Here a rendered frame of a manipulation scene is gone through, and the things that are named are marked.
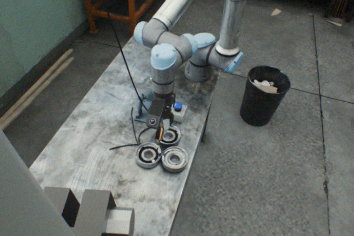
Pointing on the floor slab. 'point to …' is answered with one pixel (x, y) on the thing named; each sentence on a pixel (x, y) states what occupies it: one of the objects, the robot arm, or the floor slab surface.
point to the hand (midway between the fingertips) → (160, 129)
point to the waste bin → (282, 80)
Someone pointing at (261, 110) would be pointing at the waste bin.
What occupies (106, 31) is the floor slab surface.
